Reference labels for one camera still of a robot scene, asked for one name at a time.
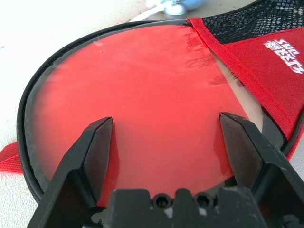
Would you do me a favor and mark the white plastic bag of balls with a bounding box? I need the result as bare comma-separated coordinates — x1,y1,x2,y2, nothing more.
129,0,205,23

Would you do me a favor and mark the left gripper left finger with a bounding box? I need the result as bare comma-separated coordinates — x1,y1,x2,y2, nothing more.
28,116,114,228

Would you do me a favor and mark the red black paddle case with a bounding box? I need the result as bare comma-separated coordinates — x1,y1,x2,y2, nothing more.
0,0,304,214

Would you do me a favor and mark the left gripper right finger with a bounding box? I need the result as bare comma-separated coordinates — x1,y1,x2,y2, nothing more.
219,113,304,228

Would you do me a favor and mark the red ping-pong paddle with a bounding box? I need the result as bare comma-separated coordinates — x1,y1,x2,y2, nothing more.
30,26,250,207

